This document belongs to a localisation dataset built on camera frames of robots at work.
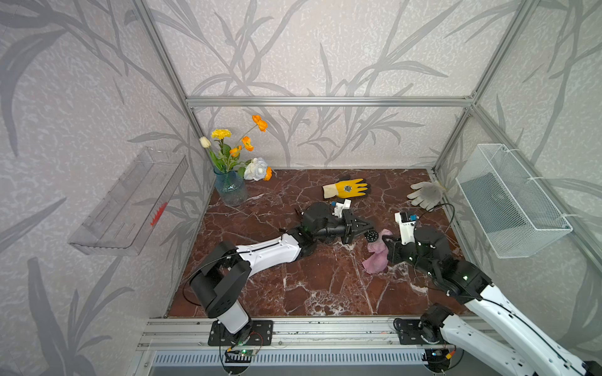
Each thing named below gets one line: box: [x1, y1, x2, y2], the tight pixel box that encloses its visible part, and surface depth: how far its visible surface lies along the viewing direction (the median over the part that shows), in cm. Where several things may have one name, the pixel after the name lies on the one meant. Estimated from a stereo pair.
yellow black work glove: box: [322, 177, 369, 199], surface depth 113 cm
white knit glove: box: [406, 181, 444, 211], surface depth 113 cm
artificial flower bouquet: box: [199, 115, 274, 181], surface depth 90 cm
